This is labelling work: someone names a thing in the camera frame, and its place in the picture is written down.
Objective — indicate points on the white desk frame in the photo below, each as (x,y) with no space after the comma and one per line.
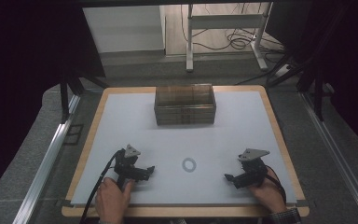
(223,21)

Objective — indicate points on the white table mat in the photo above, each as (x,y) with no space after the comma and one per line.
(167,146)

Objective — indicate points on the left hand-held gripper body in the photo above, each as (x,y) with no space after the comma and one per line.
(125,165)

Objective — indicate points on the black rectangular floor frame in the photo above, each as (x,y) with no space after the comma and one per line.
(73,134)

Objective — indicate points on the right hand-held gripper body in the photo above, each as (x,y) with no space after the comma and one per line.
(256,171)

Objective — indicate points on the white partition panel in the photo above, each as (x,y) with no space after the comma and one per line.
(124,28)

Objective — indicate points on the person's left hand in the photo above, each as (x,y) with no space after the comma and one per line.
(112,199)

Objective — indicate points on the aluminium rail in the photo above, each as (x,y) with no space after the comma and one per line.
(49,161)
(338,155)

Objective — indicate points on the transparent drawer box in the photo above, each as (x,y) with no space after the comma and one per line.
(183,115)

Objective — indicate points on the black metal stand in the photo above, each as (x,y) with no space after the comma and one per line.
(318,99)
(64,99)

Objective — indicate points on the person's right hand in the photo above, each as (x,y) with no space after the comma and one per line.
(272,194)

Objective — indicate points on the white power strip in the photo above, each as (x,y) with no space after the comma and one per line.
(282,71)

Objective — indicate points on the dark curtain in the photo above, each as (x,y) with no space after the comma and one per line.
(21,77)
(351,62)

